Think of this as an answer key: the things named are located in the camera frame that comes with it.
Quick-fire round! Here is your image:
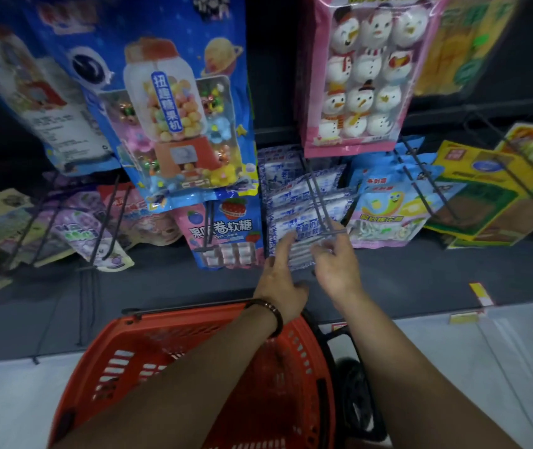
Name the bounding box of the person's right hand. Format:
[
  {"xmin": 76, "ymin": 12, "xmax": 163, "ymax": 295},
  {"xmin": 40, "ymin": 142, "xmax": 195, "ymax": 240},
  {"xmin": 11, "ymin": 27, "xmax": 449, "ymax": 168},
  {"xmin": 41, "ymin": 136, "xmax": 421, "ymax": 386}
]
[{"xmin": 310, "ymin": 220, "xmax": 365, "ymax": 307}]

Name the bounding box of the person's left hand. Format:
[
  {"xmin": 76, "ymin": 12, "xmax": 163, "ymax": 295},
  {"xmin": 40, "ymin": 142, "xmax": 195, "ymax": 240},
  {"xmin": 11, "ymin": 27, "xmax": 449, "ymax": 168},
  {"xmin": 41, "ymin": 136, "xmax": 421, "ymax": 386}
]
[{"xmin": 253, "ymin": 233, "xmax": 310, "ymax": 324}]

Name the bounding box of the white blue snack packet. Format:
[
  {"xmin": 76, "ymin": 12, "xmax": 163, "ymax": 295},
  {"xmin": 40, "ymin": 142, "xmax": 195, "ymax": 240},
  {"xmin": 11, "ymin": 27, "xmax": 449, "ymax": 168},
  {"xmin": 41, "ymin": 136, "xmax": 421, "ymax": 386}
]
[{"xmin": 266, "ymin": 227, "xmax": 343, "ymax": 273}]

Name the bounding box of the person's left forearm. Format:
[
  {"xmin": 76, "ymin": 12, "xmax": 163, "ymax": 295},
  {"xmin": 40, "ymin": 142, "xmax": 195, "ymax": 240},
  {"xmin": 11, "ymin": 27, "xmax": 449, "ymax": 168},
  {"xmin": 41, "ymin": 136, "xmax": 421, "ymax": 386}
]
[{"xmin": 55, "ymin": 304, "xmax": 282, "ymax": 449}]

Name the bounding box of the person's right forearm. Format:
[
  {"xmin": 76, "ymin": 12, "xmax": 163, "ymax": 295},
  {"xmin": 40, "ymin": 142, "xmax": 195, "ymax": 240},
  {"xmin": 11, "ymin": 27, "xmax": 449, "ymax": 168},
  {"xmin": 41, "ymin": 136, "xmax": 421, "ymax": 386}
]
[{"xmin": 331, "ymin": 294, "xmax": 521, "ymax": 449}]

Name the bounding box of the metal display hook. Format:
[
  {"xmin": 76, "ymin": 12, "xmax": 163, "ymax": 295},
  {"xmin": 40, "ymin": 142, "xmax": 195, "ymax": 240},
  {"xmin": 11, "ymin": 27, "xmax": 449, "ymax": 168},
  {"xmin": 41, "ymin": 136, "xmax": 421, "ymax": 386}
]
[
  {"xmin": 90, "ymin": 175, "xmax": 132, "ymax": 268},
  {"xmin": 300, "ymin": 153, "xmax": 349, "ymax": 240},
  {"xmin": 395, "ymin": 139, "xmax": 436, "ymax": 216},
  {"xmin": 462, "ymin": 111, "xmax": 533, "ymax": 207}
]

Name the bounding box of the row of white blue packets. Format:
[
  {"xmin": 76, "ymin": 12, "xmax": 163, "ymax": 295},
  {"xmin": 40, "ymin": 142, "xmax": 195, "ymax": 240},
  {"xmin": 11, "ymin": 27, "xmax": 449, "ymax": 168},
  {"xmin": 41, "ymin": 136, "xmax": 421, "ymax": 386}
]
[{"xmin": 256, "ymin": 145, "xmax": 359, "ymax": 258}]

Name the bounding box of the row of blue yellow bags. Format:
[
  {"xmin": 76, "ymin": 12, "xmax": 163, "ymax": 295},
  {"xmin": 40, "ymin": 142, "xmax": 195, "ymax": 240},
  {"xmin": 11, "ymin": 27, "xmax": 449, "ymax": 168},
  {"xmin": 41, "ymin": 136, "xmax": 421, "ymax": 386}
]
[{"xmin": 345, "ymin": 135, "xmax": 445, "ymax": 251}]

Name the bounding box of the pink fruit gummy package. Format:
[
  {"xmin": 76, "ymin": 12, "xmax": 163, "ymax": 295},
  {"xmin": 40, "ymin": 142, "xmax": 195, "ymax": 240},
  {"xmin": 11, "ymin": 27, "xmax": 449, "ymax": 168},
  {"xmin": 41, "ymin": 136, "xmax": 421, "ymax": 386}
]
[{"xmin": 173, "ymin": 196, "xmax": 267, "ymax": 273}]

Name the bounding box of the red plastic shopping basket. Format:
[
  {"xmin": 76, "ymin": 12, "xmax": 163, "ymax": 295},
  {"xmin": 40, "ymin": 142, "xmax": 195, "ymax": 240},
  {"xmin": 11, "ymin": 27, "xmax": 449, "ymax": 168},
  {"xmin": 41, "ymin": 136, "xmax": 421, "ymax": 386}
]
[{"xmin": 47, "ymin": 301, "xmax": 338, "ymax": 449}]

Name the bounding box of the yellow price tag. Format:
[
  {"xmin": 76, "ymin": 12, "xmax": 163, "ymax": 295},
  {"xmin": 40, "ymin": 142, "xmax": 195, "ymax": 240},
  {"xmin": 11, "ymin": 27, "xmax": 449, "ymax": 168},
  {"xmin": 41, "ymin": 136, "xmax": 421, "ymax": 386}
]
[{"xmin": 469, "ymin": 282, "xmax": 495, "ymax": 306}]

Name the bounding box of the pink cartoon candy bag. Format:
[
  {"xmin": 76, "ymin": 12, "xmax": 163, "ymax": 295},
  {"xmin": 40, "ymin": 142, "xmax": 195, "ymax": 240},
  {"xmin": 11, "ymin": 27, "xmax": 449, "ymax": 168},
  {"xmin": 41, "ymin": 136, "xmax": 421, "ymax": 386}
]
[{"xmin": 97, "ymin": 182, "xmax": 184, "ymax": 251}]

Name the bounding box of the row of yellow green bags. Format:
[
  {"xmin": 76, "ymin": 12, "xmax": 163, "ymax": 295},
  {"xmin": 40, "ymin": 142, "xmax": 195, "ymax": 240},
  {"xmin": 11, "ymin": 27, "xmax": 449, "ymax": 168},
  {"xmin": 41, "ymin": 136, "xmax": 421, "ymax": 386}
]
[{"xmin": 423, "ymin": 140, "xmax": 533, "ymax": 249}]

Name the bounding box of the pink snowman marshmallow package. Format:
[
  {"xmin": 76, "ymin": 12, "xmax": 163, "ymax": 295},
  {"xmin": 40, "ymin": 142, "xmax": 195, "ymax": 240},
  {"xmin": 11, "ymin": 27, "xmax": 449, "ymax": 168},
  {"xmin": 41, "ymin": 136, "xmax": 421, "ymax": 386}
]
[{"xmin": 301, "ymin": 0, "xmax": 450, "ymax": 159}]

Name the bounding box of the blue gumball machine candy package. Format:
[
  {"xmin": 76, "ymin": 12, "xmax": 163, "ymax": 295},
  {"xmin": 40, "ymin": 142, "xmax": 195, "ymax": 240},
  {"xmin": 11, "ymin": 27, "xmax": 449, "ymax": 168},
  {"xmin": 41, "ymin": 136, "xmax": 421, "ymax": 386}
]
[{"xmin": 22, "ymin": 0, "xmax": 261, "ymax": 212}]

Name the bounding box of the purple candy bag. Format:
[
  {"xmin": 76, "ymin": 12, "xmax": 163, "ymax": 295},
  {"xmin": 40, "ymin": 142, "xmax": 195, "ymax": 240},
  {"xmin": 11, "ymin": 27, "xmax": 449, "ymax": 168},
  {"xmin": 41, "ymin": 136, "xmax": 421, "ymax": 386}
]
[{"xmin": 42, "ymin": 189, "xmax": 135, "ymax": 273}]

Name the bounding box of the yellow green hanging snack bag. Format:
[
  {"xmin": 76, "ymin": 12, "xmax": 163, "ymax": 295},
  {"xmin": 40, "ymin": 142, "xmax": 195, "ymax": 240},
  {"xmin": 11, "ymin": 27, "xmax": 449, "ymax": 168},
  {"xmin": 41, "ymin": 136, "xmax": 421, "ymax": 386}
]
[{"xmin": 412, "ymin": 0, "xmax": 520, "ymax": 98}]

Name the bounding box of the blue rocket toy package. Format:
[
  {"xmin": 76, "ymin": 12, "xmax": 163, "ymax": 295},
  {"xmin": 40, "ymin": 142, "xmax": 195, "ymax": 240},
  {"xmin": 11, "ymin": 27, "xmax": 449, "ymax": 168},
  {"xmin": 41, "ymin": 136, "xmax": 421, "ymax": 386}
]
[{"xmin": 0, "ymin": 22, "xmax": 123, "ymax": 177}]

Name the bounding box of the dark bead bracelet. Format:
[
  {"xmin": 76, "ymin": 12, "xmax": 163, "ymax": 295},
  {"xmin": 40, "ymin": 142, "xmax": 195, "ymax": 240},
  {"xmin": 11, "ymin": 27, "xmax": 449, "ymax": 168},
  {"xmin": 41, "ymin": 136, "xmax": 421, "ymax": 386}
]
[{"xmin": 245, "ymin": 298, "xmax": 285, "ymax": 340}]

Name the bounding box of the black basket wheel frame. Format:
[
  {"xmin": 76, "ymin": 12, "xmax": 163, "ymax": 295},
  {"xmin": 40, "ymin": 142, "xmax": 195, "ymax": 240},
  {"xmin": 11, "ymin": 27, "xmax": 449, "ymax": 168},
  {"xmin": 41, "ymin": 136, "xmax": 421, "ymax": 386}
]
[{"xmin": 305, "ymin": 311, "xmax": 389, "ymax": 445}]

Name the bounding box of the black basket handle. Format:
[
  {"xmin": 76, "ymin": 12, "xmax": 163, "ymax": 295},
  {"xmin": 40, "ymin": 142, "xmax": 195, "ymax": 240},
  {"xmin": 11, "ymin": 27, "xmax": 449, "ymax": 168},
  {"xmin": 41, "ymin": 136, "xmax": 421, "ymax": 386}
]
[{"xmin": 121, "ymin": 301, "xmax": 254, "ymax": 322}]

